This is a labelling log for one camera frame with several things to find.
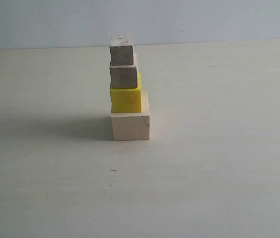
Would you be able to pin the large wooden cube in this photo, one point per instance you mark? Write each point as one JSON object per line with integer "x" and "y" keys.
{"x": 132, "y": 126}

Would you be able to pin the yellow cube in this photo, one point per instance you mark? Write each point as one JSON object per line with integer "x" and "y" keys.
{"x": 127, "y": 100}

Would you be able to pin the medium wooden cube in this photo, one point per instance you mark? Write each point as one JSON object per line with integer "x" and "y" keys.
{"x": 125, "y": 76}

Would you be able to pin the small wooden cube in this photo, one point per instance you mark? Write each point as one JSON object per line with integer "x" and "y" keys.
{"x": 121, "y": 50}

